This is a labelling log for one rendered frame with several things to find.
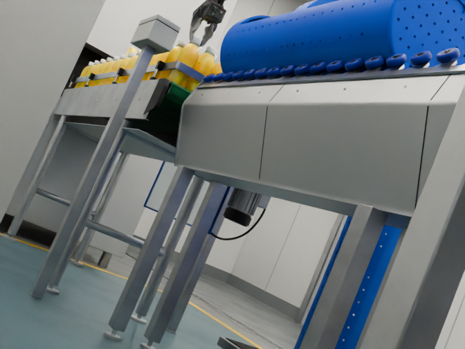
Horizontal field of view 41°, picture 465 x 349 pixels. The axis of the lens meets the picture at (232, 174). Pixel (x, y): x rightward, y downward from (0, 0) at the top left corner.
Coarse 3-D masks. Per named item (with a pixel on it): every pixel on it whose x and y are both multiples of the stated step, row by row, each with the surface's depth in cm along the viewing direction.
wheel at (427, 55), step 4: (420, 52) 134; (424, 52) 133; (428, 52) 131; (412, 56) 133; (416, 56) 132; (420, 56) 131; (424, 56) 130; (428, 56) 131; (412, 60) 132; (416, 60) 131; (420, 60) 131; (424, 60) 131; (428, 60) 131; (412, 64) 133; (416, 64) 132; (420, 64) 131
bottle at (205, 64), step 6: (204, 54) 235; (210, 54) 236; (198, 60) 235; (204, 60) 233; (210, 60) 234; (198, 66) 234; (204, 66) 233; (210, 66) 234; (204, 72) 233; (210, 72) 236; (192, 78) 233; (186, 84) 234; (192, 84) 232; (198, 84) 233; (192, 90) 232
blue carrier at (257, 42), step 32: (320, 0) 181; (352, 0) 158; (384, 0) 146; (416, 0) 145; (448, 0) 150; (256, 32) 198; (288, 32) 180; (320, 32) 165; (352, 32) 153; (384, 32) 143; (416, 32) 146; (448, 32) 150; (224, 64) 216; (256, 64) 197; (288, 64) 182; (384, 64) 147
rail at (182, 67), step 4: (180, 64) 227; (184, 64) 228; (180, 68) 228; (184, 68) 228; (188, 68) 229; (184, 72) 228; (188, 72) 229; (192, 72) 230; (196, 72) 231; (192, 76) 230; (196, 76) 231; (200, 76) 232; (204, 76) 232; (200, 80) 232
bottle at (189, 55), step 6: (192, 42) 232; (186, 48) 231; (192, 48) 231; (198, 48) 232; (180, 54) 232; (186, 54) 230; (192, 54) 230; (198, 54) 232; (180, 60) 230; (186, 60) 230; (192, 60) 231; (192, 66) 232; (174, 72) 230; (180, 72) 229; (168, 78) 231; (174, 78) 229; (180, 78) 229; (186, 78) 231; (180, 84) 229
